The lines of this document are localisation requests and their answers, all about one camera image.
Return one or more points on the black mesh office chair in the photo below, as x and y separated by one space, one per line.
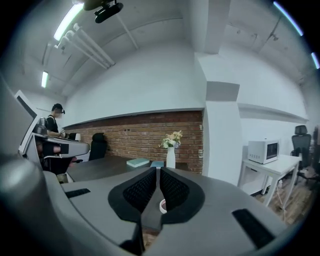
301 147

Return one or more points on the black overhead device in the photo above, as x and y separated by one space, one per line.
107 10

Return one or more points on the roll of tape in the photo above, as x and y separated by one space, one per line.
162 206

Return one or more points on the white framed screen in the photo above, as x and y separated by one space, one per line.
26 105

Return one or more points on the white table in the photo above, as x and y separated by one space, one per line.
272 166

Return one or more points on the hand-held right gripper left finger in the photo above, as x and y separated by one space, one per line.
130 200

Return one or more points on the bunch of pale flowers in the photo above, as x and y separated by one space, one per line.
171 140

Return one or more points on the white ceiling pipes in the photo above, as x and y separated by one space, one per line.
87 46

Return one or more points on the short ceiling light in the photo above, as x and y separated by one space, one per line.
315 60
44 79

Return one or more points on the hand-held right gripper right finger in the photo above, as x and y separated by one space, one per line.
185 197

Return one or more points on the teal book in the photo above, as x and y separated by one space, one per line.
137 162

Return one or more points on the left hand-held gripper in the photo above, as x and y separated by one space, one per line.
77 147

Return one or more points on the dark wooden table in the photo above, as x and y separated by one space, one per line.
105 167

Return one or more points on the white vase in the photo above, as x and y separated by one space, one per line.
171 158

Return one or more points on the white microwave oven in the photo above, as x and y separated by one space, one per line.
262 151

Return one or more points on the long ceiling light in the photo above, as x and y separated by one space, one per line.
287 17
68 22

